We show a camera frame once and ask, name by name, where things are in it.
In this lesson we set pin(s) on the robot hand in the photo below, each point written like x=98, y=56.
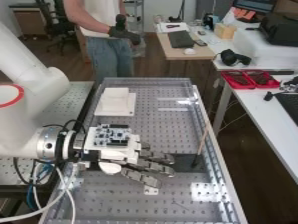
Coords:
x=110, y=140

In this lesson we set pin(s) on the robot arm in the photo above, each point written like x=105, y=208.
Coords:
x=30, y=83

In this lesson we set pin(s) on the small white box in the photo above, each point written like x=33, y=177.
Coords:
x=114, y=101

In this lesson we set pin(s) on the clear box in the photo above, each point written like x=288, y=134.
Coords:
x=176, y=133

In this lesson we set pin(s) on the black plate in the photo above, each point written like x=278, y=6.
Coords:
x=186, y=163

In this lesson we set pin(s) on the thin stick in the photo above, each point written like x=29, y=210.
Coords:
x=203, y=140

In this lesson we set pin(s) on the person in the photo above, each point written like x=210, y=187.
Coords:
x=107, y=50

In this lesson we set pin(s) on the wooden desk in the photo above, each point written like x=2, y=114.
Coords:
x=186, y=63

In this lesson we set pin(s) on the white mouse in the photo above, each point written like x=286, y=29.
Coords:
x=188, y=51

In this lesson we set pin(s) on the red tray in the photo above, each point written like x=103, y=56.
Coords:
x=236, y=80
x=264, y=78

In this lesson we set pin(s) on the black keyboard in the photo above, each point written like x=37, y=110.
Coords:
x=290, y=106
x=179, y=39

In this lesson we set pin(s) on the white desk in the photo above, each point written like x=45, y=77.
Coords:
x=266, y=123
x=270, y=56

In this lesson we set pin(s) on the black office chair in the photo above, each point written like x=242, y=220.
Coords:
x=57, y=23

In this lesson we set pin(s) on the black headphones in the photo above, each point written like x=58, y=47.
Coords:
x=232, y=57

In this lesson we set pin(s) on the cardboard box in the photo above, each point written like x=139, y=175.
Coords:
x=224, y=31

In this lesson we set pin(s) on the black bag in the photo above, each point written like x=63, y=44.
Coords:
x=280, y=30

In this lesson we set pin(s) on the computer screen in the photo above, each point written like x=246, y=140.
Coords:
x=254, y=5

